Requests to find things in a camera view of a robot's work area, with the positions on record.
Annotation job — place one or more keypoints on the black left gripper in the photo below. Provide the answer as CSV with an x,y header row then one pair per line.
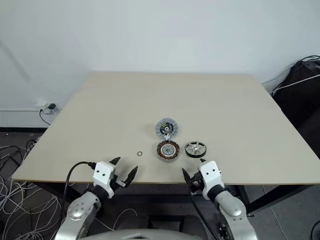
x,y
118,181

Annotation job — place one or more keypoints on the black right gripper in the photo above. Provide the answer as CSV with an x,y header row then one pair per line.
x,y
196,183

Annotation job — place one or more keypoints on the black rotor with silver spokes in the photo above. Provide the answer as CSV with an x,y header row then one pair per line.
x,y
197,149

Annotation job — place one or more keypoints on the copper wound motor stator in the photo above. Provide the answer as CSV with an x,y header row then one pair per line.
x,y
167,150

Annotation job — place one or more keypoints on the silver motor end cover disc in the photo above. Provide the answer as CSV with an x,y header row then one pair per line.
x,y
161,126

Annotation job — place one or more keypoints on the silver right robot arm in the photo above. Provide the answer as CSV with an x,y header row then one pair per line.
x,y
232,207

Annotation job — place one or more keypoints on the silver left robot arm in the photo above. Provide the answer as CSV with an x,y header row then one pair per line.
x,y
80,210

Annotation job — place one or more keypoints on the black base under table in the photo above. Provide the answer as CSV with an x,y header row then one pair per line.
x,y
175,221

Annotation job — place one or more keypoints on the silver robot torso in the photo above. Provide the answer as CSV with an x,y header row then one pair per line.
x,y
140,232

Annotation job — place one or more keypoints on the black power adapter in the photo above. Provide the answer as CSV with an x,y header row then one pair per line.
x,y
52,106

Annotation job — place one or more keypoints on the white power strip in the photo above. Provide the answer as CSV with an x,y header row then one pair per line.
x,y
41,103

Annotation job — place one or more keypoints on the black bag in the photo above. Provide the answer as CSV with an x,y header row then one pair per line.
x,y
300,95

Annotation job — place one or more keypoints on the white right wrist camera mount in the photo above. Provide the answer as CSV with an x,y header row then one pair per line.
x,y
211,180

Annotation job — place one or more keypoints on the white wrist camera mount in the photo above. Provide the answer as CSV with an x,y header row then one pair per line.
x,y
211,180
102,175

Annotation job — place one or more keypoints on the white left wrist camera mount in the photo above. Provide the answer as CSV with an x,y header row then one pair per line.
x,y
102,175

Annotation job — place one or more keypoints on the black table frame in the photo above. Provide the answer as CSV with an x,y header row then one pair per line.
x,y
275,197

